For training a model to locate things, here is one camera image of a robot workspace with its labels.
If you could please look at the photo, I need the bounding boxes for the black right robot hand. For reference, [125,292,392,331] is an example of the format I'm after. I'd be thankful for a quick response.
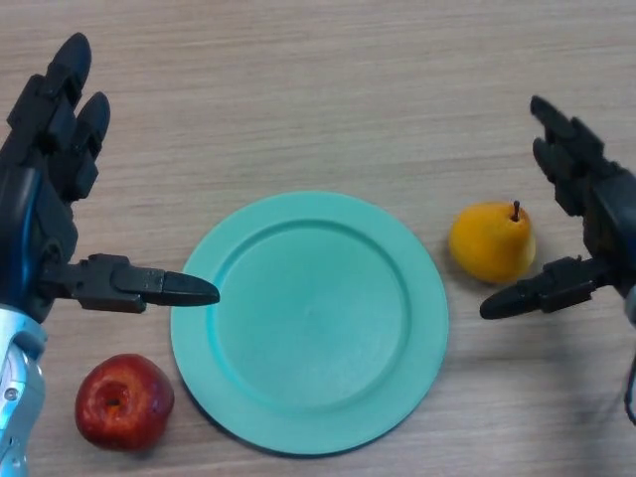
[479,94,636,321]

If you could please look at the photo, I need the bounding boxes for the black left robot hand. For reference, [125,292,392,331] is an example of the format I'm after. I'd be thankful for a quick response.
[0,32,222,324]

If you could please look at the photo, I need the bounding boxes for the yellow pear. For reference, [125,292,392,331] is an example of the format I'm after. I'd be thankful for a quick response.
[448,200,537,285]

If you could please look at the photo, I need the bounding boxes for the green round plate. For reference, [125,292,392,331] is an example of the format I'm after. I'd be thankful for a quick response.
[169,190,450,457]

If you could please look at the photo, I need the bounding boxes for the red apple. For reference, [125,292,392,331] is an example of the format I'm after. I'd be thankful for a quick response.
[74,353,176,452]

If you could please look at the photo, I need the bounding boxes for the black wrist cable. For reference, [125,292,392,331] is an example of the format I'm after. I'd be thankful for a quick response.
[622,347,636,425]

